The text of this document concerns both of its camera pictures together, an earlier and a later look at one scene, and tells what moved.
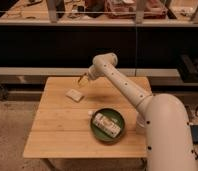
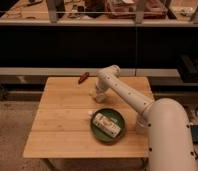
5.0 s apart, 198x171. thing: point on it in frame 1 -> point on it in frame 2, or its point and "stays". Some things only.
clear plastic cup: [141, 124] stays
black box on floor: [197, 134] stays
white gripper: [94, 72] -> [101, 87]
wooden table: [60, 125] stays
